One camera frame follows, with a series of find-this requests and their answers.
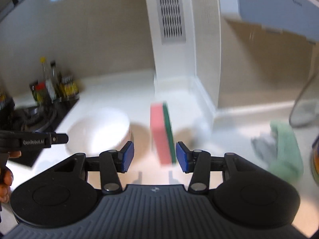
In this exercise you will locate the green dish cloth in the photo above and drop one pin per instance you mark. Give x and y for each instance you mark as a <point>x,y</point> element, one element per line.
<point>288,165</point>

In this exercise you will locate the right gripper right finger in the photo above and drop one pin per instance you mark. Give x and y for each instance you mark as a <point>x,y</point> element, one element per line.
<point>197,162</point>

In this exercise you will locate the clear white label bottle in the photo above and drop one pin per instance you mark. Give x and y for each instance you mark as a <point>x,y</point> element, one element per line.
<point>47,79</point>

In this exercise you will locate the white range hood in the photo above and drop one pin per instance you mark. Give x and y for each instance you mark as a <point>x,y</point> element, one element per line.
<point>295,16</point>

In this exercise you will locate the glass pot lid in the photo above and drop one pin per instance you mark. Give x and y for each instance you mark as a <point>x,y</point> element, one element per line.
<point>305,110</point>

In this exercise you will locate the pink green sponge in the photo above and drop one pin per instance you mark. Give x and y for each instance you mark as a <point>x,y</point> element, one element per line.
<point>161,131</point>

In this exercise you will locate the white ceramic bowl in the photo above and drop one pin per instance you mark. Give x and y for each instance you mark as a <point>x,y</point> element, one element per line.
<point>99,131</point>

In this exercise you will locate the black gas stove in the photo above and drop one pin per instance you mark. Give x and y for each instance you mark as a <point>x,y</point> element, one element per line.
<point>39,118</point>

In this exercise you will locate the red lid seasoning jar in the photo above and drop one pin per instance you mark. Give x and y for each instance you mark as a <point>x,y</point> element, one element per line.
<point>40,92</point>

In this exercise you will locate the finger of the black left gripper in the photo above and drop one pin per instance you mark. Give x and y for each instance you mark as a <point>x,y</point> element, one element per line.
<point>59,138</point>

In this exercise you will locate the person left hand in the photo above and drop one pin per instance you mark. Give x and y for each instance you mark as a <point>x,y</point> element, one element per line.
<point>7,178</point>

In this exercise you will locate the yellow label sauce jar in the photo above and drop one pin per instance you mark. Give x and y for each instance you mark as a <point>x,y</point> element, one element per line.
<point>69,87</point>

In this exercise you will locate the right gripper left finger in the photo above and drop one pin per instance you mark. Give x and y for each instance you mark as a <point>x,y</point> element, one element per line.
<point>111,163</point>

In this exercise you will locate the dark sauce bottle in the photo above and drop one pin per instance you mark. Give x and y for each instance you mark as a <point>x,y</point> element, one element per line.
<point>56,78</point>

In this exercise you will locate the white wall vent grille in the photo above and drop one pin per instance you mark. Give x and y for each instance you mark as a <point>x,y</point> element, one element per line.
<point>171,21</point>

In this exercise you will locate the grey cloth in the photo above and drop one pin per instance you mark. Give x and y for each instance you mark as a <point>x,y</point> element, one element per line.
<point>265,147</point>

